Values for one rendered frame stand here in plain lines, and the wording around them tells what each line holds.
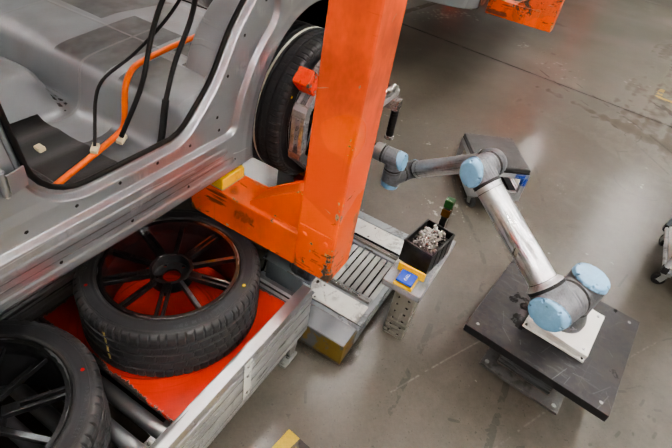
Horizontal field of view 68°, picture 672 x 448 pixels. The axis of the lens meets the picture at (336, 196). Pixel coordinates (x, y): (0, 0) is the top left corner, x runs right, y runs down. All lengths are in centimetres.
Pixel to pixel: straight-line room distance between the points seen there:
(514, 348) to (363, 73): 134
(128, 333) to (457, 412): 136
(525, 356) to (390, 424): 61
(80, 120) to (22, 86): 23
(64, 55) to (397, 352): 190
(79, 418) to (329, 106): 111
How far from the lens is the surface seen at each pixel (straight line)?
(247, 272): 190
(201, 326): 175
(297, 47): 206
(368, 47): 136
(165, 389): 191
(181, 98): 191
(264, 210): 189
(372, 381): 229
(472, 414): 235
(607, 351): 245
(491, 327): 225
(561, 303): 204
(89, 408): 164
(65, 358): 175
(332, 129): 150
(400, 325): 238
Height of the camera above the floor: 190
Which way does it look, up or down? 37 degrees down
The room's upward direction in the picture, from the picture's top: 11 degrees clockwise
